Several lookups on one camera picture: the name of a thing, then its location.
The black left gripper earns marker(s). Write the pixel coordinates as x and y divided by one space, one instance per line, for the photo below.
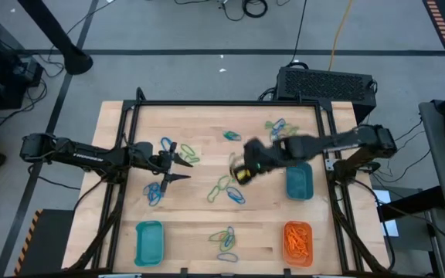
166 166

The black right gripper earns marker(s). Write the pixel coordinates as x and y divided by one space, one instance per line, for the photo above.
265 154

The green rubber band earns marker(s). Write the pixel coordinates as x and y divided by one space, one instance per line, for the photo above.
197 159
267 124
208 199
211 236
294 129
232 154
226 249
219 181
228 134
182 146

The orange rubber bands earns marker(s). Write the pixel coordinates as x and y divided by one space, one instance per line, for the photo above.
296 241

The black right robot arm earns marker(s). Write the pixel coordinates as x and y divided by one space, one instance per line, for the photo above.
342 141

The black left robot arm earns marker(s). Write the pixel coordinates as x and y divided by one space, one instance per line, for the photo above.
87 156

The dark blue plastic basket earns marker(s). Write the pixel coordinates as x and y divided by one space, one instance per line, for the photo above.
299 185

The teal plastic basket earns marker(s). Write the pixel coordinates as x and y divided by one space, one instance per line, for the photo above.
149 243

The black perforated computer box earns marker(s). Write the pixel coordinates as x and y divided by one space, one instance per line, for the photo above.
323 83

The orange plastic basket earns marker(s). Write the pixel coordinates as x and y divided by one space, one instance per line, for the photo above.
297 264

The white sheet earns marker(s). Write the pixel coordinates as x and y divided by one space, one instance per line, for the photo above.
390 228

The black stand bar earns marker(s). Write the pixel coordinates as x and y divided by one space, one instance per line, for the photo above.
412 202

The grey side desk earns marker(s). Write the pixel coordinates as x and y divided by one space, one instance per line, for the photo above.
439 162

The black pole stand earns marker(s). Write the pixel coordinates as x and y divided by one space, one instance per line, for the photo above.
52 29

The silver corner bracket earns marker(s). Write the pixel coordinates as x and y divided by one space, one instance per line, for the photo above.
328 164

